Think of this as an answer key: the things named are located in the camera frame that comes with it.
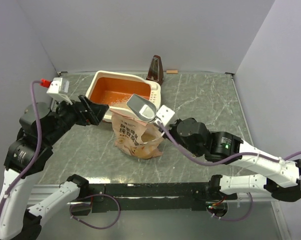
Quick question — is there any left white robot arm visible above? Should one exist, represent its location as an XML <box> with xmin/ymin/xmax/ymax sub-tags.
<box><xmin>0</xmin><ymin>95</ymin><xmax>109</xmax><ymax>240</ymax></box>

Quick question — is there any peach cat litter bag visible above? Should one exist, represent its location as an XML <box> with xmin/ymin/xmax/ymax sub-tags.
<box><xmin>110</xmin><ymin>109</ymin><xmax>164</xmax><ymax>160</ymax></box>

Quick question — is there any silver metal scoop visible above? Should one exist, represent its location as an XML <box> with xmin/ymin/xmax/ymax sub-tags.
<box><xmin>126</xmin><ymin>93</ymin><xmax>157</xmax><ymax>123</ymax></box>

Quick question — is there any small wooden block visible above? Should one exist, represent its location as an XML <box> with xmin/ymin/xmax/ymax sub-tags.
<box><xmin>166</xmin><ymin>70</ymin><xmax>179</xmax><ymax>74</ymax></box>

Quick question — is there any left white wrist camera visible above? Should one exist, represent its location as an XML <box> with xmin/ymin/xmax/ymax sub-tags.
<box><xmin>46</xmin><ymin>77</ymin><xmax>73</xmax><ymax>105</ymax></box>

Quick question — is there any brown wooden metronome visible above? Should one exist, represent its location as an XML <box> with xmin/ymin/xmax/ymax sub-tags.
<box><xmin>146</xmin><ymin>55</ymin><xmax>164</xmax><ymax>86</ymax></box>

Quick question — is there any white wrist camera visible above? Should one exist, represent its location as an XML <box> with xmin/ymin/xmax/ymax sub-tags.
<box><xmin>46</xmin><ymin>77</ymin><xmax>73</xmax><ymax>105</ymax></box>
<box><xmin>154</xmin><ymin>105</ymin><xmax>178</xmax><ymax>130</ymax></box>

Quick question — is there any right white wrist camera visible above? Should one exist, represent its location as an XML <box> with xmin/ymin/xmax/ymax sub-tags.
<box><xmin>154</xmin><ymin>105</ymin><xmax>178</xmax><ymax>130</ymax></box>

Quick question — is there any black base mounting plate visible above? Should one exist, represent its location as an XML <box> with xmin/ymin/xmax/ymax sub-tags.
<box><xmin>75</xmin><ymin>182</ymin><xmax>238</xmax><ymax>213</ymax></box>

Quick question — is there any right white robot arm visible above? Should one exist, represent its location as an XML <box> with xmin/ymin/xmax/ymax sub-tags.
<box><xmin>168</xmin><ymin>118</ymin><xmax>301</xmax><ymax>202</ymax></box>

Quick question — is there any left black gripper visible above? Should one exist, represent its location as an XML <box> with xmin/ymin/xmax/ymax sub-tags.
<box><xmin>44</xmin><ymin>92</ymin><xmax>110</xmax><ymax>145</ymax></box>

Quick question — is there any white orange litter box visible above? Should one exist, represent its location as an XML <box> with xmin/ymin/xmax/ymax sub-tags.
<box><xmin>85</xmin><ymin>70</ymin><xmax>161</xmax><ymax>123</ymax></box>

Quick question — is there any clean litter pile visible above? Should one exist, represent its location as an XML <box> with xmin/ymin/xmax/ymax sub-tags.
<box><xmin>102</xmin><ymin>91</ymin><xmax>131</xmax><ymax>107</ymax></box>

